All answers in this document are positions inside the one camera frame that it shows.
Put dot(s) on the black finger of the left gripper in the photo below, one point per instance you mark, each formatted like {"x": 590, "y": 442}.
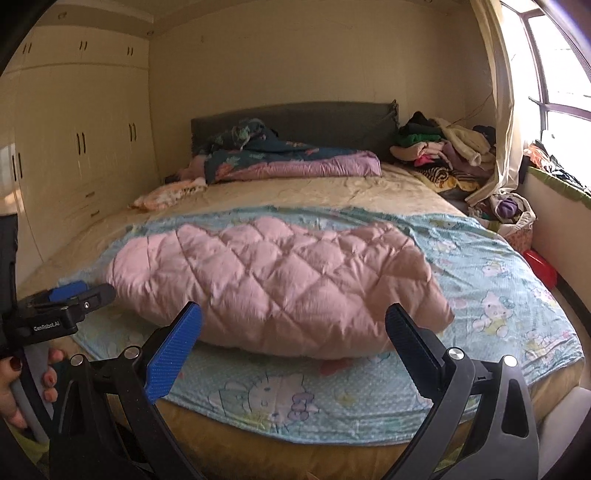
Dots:
{"x": 93, "y": 299}

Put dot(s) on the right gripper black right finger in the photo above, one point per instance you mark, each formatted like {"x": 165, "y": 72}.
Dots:
{"x": 482, "y": 423}

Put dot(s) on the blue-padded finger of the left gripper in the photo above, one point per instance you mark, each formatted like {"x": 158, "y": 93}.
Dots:
{"x": 67, "y": 291}

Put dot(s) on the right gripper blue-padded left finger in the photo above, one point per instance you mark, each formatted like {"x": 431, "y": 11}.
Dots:
{"x": 108, "y": 426}

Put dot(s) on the pink quilted jacket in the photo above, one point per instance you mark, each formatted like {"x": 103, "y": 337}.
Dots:
{"x": 270, "y": 287}

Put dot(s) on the basket with purple clothes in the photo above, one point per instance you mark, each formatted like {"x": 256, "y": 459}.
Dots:
{"x": 510, "y": 216}

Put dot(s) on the pile of mixed clothes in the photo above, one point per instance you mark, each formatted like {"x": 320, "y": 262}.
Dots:
{"x": 446, "y": 156}

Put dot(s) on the window sill clothes clutter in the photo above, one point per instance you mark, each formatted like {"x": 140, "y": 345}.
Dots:
{"x": 546, "y": 168}

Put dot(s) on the left hand red nails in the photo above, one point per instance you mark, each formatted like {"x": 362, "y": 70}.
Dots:
{"x": 12, "y": 387}

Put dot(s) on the pink white small blanket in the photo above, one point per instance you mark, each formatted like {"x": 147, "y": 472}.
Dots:
{"x": 168, "y": 195}

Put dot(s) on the cream built-in wardrobe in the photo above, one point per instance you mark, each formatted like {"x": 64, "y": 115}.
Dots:
{"x": 76, "y": 137}

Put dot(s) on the pink pillow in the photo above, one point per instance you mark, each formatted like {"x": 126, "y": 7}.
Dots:
{"x": 194, "y": 170}

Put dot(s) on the red plastic object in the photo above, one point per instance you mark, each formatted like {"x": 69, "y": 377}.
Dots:
{"x": 543, "y": 270}

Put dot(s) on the light blue cartoon sheet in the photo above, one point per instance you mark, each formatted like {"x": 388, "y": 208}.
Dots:
{"x": 500, "y": 308}

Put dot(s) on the dark teal floral quilt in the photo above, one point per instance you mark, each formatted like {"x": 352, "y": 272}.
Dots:
{"x": 249, "y": 150}

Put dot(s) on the dark grey headboard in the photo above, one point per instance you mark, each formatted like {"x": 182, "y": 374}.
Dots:
{"x": 355, "y": 125}

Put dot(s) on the cream window curtain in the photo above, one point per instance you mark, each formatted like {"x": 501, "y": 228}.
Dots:
{"x": 509, "y": 144}

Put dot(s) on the window with dark frame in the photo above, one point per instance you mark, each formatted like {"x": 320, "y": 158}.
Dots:
{"x": 552, "y": 85}

